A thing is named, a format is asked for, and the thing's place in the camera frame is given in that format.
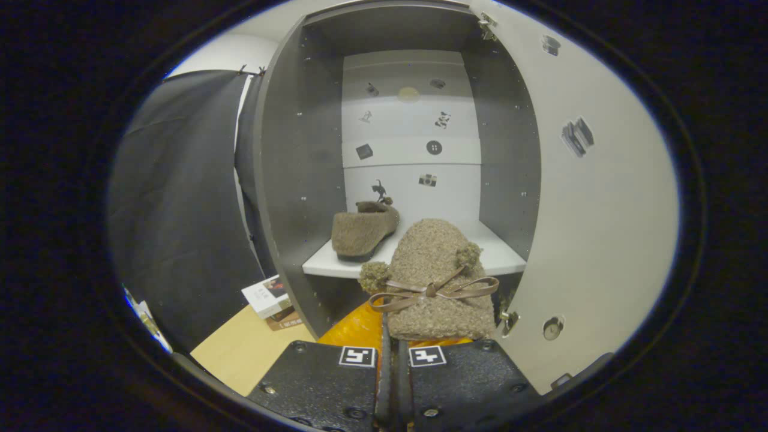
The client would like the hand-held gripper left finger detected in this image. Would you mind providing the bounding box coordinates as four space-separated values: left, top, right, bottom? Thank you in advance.
247 299 392 432

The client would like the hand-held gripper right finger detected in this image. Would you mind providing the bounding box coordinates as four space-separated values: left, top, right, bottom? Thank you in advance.
393 336 541 432

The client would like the brown fuzzy shoe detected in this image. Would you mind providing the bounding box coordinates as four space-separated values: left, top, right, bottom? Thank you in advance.
358 218 500 341
331 200 400 263

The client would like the grey shoe cabinet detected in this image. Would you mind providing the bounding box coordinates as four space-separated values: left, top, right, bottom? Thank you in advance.
252 0 541 340

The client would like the brown book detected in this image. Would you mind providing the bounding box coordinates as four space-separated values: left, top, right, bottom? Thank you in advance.
266 309 301 332

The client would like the pale yellowish cluttered object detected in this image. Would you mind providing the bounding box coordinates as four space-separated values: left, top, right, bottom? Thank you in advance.
135 300 173 353

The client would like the black backdrop cloth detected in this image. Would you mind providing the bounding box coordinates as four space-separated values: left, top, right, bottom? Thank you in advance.
107 69 268 355

